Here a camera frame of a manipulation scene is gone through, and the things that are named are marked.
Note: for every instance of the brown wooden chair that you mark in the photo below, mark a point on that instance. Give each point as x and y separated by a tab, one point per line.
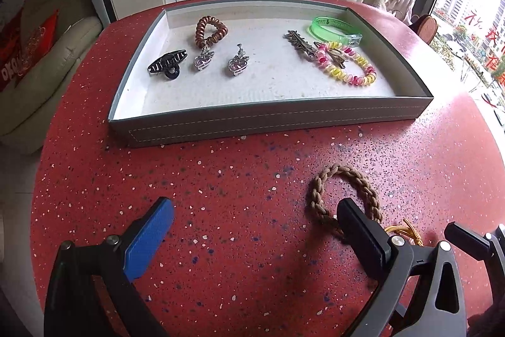
425	27

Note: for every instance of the pink towel on rack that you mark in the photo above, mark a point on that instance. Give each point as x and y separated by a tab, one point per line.
401	9

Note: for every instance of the red embroidered cushion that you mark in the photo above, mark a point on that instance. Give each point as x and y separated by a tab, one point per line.
19	57

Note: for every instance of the green translucent bangle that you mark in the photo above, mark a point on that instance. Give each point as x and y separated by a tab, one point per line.
329	29

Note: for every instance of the grey jewelry tray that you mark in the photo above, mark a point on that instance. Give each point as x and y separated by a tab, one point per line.
280	90

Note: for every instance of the silver rhinestone hair clip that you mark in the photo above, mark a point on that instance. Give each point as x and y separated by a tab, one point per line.
300	45

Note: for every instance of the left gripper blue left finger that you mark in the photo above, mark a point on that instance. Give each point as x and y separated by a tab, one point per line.
91	290

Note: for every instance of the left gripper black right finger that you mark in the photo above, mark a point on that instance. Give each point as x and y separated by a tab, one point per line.
418	292

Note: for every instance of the black claw hair clip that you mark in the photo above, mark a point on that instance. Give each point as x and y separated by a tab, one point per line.
168	64

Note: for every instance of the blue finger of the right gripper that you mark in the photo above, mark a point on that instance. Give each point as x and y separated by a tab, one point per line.
488	248

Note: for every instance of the silver crystal earring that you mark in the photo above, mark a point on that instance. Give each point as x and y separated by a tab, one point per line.
203	59
239	62

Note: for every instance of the beige green sofa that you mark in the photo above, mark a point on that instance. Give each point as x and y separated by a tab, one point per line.
27	109

